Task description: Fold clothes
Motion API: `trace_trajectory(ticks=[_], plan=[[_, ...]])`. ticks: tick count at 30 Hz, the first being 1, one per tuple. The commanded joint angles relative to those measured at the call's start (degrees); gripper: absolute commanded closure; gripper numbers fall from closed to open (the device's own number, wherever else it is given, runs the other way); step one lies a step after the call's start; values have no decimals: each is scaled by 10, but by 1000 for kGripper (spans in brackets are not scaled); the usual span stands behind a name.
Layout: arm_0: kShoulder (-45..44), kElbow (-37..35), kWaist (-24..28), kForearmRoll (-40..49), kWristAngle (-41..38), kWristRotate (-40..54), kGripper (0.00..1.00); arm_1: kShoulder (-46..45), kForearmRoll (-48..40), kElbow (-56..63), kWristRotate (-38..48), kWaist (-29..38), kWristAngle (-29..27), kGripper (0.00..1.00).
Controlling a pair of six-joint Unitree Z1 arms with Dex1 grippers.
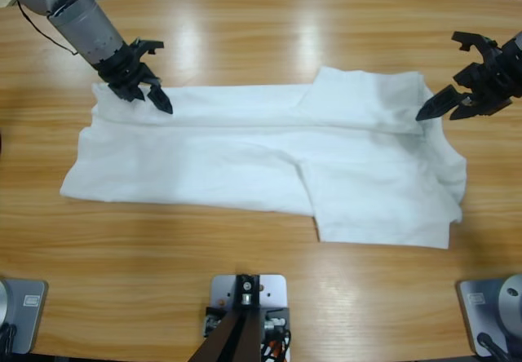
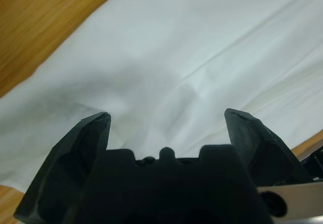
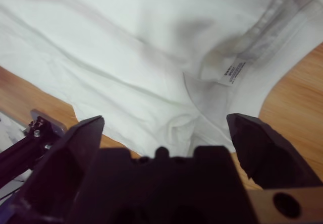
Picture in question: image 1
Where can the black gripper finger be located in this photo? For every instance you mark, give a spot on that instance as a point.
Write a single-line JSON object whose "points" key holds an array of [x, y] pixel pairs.
{"points": [[160, 101], [440, 103], [469, 77], [141, 93]]}

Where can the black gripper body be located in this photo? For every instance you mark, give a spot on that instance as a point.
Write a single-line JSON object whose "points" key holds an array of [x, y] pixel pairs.
{"points": [[499, 80], [122, 72]]}

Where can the white t-shirt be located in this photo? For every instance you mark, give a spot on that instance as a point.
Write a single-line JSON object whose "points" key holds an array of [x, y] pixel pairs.
{"points": [[244, 162]]}

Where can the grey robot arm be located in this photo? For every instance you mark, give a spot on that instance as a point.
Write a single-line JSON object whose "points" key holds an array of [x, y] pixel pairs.
{"points": [[518, 38], [77, 19]]}

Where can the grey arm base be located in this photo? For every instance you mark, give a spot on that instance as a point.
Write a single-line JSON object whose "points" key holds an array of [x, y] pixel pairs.
{"points": [[473, 321], [28, 325]]}

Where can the white mounting block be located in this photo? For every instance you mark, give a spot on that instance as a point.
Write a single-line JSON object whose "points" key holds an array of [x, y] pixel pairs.
{"points": [[222, 288]]}

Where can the white label sticker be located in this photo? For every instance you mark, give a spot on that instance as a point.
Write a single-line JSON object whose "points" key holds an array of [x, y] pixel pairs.
{"points": [[476, 298], [32, 301]]}

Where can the silver cylindrical fitting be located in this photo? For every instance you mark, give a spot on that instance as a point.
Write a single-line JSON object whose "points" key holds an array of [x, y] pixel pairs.
{"points": [[274, 324], [210, 323]]}

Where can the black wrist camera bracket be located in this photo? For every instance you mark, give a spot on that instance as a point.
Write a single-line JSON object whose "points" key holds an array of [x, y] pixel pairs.
{"points": [[475, 41], [149, 46]]}

